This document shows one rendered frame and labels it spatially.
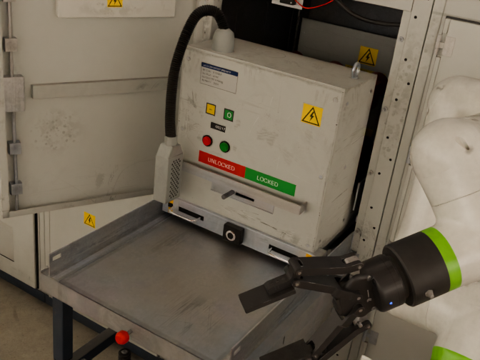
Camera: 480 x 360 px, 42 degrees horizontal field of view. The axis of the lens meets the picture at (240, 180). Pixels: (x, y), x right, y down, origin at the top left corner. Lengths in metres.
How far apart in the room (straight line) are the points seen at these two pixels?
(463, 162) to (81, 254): 1.15
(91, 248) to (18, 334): 1.15
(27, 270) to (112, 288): 1.37
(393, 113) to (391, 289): 0.96
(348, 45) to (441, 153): 1.59
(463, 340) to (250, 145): 0.78
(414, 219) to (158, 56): 1.00
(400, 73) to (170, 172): 0.68
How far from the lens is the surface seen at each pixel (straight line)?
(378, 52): 2.42
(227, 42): 1.76
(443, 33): 1.69
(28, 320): 2.96
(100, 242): 1.82
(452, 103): 1.35
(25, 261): 2.99
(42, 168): 1.99
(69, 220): 2.66
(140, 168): 2.11
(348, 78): 1.69
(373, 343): 2.06
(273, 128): 1.69
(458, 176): 0.91
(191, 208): 1.91
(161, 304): 1.62
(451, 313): 1.33
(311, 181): 1.68
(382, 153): 1.81
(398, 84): 1.75
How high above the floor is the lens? 1.82
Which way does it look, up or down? 25 degrees down
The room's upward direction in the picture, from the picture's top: 7 degrees clockwise
